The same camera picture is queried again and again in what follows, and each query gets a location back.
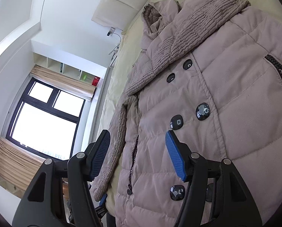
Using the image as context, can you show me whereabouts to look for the mauve puffer coat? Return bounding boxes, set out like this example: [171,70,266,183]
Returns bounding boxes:
[90,0,282,227]

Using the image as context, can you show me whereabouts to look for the black framed window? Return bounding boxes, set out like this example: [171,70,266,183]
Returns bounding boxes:
[6,78,85,160]

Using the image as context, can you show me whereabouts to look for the beige curtain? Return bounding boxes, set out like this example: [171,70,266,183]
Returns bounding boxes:
[30,65,96,100]

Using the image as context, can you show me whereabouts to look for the red box on shelf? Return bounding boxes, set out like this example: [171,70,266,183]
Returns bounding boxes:
[92,76,100,87]

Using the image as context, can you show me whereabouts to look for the beige padded headboard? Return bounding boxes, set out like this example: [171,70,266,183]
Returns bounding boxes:
[92,0,147,30]

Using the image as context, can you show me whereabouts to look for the beige bed sheet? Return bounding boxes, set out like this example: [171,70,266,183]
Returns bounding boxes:
[97,0,282,216]

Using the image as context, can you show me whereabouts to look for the white wall shelf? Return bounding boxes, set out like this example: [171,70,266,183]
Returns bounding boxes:
[33,53,95,85]

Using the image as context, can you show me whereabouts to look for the wall power socket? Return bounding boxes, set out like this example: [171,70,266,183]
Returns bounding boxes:
[107,27,115,36]

